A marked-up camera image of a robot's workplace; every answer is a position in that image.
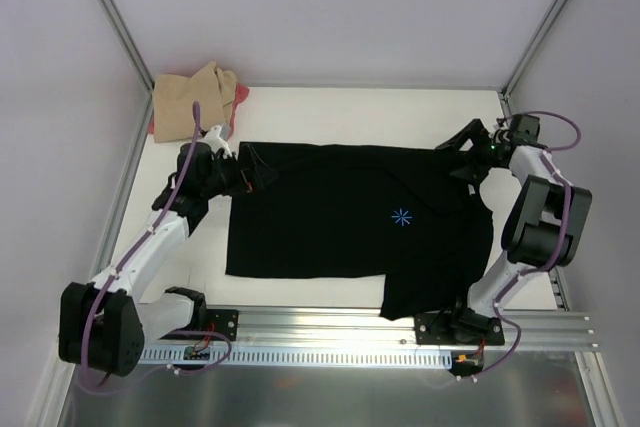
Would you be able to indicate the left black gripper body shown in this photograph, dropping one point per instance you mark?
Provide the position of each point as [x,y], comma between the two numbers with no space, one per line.
[232,175]

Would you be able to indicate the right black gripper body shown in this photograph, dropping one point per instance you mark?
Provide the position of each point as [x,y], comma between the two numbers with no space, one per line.
[476,150]

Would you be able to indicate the black t shirt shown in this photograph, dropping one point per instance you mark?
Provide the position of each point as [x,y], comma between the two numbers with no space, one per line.
[340,211]

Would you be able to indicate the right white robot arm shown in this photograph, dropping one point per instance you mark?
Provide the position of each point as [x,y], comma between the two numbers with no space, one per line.
[542,231]

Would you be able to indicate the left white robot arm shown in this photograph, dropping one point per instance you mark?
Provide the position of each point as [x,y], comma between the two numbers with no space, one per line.
[103,323]

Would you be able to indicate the red folded t shirt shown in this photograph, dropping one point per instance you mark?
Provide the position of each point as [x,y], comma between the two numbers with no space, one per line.
[241,97]

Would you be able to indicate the beige folded t shirt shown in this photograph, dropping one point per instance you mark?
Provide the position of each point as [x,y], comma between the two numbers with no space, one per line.
[211,75]

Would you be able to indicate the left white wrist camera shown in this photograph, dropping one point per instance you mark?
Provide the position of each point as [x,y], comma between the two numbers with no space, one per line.
[214,137]

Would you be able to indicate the left side aluminium rail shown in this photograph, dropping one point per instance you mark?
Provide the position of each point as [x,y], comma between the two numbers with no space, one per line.
[123,191]

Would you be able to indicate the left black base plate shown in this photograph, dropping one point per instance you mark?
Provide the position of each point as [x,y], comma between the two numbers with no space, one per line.
[223,321]

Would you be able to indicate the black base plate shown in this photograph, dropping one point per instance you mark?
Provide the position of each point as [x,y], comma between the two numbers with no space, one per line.
[430,329]
[223,321]

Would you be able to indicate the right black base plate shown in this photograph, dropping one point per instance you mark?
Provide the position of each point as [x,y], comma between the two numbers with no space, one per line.
[430,329]

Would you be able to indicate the front aluminium rail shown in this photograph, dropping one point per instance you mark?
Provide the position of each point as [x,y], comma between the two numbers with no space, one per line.
[541,330]

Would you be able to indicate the white slotted cable duct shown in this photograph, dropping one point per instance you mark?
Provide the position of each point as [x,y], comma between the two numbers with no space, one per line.
[296,357]

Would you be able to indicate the right aluminium frame post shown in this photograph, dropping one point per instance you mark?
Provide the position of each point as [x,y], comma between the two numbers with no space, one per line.
[544,28]

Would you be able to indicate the aluminium frame post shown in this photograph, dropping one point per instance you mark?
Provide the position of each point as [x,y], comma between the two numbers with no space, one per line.
[544,28]
[120,28]

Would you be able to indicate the left aluminium frame post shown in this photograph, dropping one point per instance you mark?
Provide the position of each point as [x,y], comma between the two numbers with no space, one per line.
[120,28]

